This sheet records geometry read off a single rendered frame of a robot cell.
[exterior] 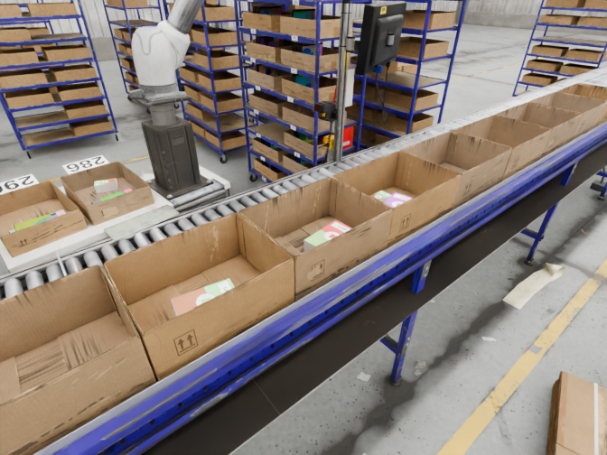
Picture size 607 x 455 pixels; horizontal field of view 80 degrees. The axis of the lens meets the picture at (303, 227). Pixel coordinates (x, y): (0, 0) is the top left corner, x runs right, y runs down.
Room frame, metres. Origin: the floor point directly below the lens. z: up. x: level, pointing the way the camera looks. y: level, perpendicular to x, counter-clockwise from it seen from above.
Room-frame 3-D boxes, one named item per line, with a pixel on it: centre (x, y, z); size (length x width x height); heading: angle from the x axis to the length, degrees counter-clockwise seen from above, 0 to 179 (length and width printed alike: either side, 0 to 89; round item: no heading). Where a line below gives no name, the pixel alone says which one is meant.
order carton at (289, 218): (0.97, -0.04, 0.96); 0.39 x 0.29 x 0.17; 129
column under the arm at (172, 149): (1.72, 0.66, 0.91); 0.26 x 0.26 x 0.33; 45
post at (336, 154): (2.04, -0.20, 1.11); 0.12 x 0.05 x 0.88; 129
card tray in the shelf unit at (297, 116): (2.77, -0.08, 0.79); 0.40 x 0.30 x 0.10; 40
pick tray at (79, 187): (1.55, 0.95, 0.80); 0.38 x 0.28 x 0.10; 44
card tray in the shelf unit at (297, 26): (2.77, -0.08, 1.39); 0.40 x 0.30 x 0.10; 38
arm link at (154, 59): (1.74, 0.66, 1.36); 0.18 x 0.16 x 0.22; 4
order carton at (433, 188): (1.22, -0.34, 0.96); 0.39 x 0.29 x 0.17; 129
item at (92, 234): (1.59, 0.95, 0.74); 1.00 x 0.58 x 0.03; 135
